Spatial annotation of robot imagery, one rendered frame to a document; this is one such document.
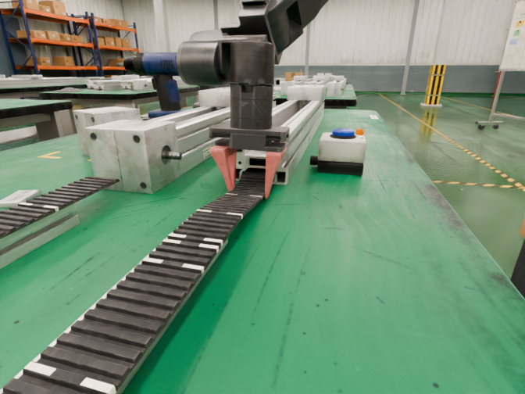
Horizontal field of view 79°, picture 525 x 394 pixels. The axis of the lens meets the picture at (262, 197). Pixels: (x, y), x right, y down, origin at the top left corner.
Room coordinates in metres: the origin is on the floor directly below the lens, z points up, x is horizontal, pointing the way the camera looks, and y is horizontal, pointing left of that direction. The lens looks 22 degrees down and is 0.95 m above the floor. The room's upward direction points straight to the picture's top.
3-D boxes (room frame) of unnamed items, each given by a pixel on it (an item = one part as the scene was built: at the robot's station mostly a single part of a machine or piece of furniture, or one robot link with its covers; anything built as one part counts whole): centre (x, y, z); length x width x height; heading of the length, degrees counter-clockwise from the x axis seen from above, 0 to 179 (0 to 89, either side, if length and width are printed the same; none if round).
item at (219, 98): (0.93, 0.09, 0.87); 0.16 x 0.11 x 0.07; 166
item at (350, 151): (0.59, -0.14, 0.81); 0.10 x 0.08 x 0.06; 76
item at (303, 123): (0.89, -0.09, 0.82); 0.80 x 0.10 x 0.09; 166
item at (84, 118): (0.70, 0.32, 0.83); 0.11 x 0.10 x 0.10; 55
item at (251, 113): (0.44, 0.02, 0.90); 0.10 x 0.07 x 0.07; 80
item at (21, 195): (0.42, 0.35, 0.78); 0.05 x 0.03 x 0.01; 4
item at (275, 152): (0.44, 0.01, 0.83); 0.07 x 0.07 x 0.09; 80
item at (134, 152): (0.50, 0.19, 0.83); 0.12 x 0.09 x 0.10; 76
